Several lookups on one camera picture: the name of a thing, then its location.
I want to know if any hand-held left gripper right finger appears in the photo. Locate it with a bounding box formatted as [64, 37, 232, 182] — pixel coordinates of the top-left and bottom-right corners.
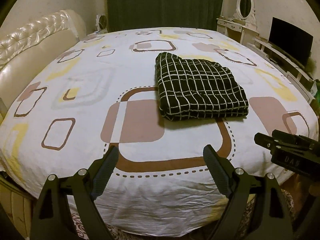
[203, 144, 295, 240]

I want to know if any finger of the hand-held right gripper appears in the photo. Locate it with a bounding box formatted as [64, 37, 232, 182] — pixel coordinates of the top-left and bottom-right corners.
[272, 129, 320, 147]
[254, 132, 301, 153]

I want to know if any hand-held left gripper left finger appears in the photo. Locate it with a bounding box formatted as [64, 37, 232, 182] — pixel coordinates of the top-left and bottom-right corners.
[30, 144, 119, 240]

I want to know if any black white-checked shirt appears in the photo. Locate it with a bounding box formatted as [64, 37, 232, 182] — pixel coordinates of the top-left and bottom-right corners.
[154, 52, 250, 122]

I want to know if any white television stand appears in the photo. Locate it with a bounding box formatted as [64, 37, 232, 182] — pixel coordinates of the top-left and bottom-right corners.
[254, 36, 317, 103]

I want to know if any black television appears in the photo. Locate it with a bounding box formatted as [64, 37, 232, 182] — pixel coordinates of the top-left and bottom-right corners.
[268, 17, 314, 68]

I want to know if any white patterned bed sheet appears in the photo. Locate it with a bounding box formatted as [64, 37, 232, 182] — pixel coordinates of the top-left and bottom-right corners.
[0, 29, 318, 230]

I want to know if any white dressing table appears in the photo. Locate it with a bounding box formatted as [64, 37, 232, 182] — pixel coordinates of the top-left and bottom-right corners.
[216, 16, 258, 47]

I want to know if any white framed oval mirror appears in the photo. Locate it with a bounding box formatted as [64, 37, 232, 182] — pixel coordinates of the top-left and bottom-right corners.
[236, 0, 256, 20]

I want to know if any cream tufted leather headboard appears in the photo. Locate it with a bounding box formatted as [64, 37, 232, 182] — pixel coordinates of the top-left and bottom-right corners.
[0, 9, 87, 120]

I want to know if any dark green curtain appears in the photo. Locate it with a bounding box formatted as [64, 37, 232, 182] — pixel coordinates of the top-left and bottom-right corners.
[106, 0, 225, 33]

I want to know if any cream padded bed frame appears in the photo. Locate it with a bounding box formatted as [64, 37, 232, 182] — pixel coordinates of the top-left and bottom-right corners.
[0, 172, 35, 240]

